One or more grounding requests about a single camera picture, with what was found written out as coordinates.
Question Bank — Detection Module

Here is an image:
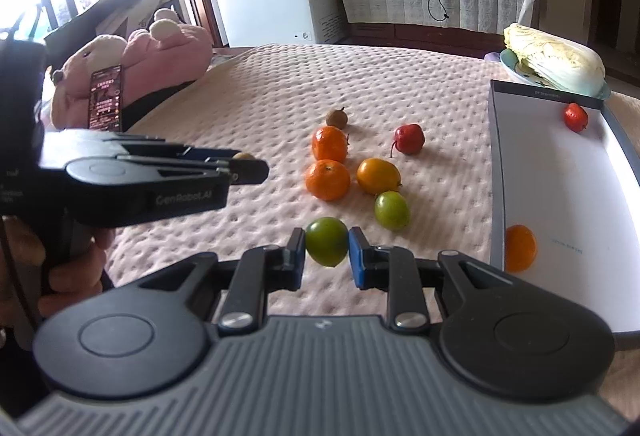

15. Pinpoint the pale blue plate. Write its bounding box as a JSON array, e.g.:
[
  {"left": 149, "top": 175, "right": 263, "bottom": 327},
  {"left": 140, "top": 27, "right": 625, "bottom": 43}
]
[{"left": 500, "top": 49, "right": 612, "bottom": 100}]

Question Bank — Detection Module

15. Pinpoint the pink plush toy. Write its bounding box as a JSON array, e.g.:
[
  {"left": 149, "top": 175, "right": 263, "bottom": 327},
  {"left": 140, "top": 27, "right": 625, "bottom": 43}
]
[{"left": 50, "top": 8, "right": 215, "bottom": 129}]

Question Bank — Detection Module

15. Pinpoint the red wax apple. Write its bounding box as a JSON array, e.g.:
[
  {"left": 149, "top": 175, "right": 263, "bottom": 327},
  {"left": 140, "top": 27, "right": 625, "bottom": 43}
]
[
  {"left": 390, "top": 123, "right": 426, "bottom": 158},
  {"left": 564, "top": 102, "right": 589, "bottom": 133}
]

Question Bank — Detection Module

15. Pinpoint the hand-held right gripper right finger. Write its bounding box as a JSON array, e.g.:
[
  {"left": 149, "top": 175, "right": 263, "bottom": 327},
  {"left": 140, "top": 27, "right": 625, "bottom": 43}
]
[{"left": 348, "top": 226, "right": 523, "bottom": 333}]

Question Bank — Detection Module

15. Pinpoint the large orange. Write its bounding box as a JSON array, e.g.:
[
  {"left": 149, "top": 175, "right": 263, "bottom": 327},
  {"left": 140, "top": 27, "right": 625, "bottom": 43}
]
[{"left": 505, "top": 224, "right": 538, "bottom": 273}]

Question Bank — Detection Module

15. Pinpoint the black smartphone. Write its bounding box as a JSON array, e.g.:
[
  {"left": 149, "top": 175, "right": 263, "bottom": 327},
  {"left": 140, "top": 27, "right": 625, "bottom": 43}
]
[{"left": 88, "top": 64, "right": 123, "bottom": 133}]

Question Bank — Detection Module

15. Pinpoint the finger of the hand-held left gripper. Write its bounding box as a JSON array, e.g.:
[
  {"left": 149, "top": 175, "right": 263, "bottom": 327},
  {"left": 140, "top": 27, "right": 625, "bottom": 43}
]
[
  {"left": 102, "top": 137, "right": 242, "bottom": 164},
  {"left": 117, "top": 156, "right": 271, "bottom": 188}
]

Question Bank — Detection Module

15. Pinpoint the orange mandarin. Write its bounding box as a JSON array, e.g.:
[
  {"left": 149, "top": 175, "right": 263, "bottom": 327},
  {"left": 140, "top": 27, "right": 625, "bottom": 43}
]
[
  {"left": 312, "top": 126, "right": 350, "bottom": 163},
  {"left": 305, "top": 159, "right": 351, "bottom": 202}
]

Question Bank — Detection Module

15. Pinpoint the napa cabbage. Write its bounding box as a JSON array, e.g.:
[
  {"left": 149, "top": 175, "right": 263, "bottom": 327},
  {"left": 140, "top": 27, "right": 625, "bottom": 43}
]
[{"left": 502, "top": 22, "right": 607, "bottom": 97}]

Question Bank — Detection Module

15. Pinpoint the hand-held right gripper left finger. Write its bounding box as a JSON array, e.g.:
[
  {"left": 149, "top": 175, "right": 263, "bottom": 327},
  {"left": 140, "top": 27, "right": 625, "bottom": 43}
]
[{"left": 135, "top": 229, "right": 307, "bottom": 336}]

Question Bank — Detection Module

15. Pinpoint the green round plum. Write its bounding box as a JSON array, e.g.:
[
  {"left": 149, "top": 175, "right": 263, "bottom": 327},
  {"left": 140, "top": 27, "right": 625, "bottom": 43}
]
[
  {"left": 374, "top": 191, "right": 412, "bottom": 232},
  {"left": 305, "top": 216, "right": 349, "bottom": 268}
]

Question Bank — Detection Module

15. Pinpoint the grey and white box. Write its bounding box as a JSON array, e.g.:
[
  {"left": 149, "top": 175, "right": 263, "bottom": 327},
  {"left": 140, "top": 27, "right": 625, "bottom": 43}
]
[{"left": 487, "top": 79, "right": 640, "bottom": 335}]

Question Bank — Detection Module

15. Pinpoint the person's left hand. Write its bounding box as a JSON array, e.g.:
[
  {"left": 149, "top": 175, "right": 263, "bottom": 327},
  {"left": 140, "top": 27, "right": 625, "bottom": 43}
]
[{"left": 0, "top": 215, "right": 117, "bottom": 318}]

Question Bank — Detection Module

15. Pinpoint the dark wooden tv cabinet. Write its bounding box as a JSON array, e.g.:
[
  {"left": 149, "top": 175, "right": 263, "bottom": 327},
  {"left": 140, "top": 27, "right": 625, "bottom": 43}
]
[{"left": 345, "top": 19, "right": 506, "bottom": 53}]

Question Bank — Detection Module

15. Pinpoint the yellow-orange oval fruit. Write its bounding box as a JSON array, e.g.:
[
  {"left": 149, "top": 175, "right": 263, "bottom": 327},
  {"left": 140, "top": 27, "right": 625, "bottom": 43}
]
[{"left": 356, "top": 157, "right": 402, "bottom": 195}]

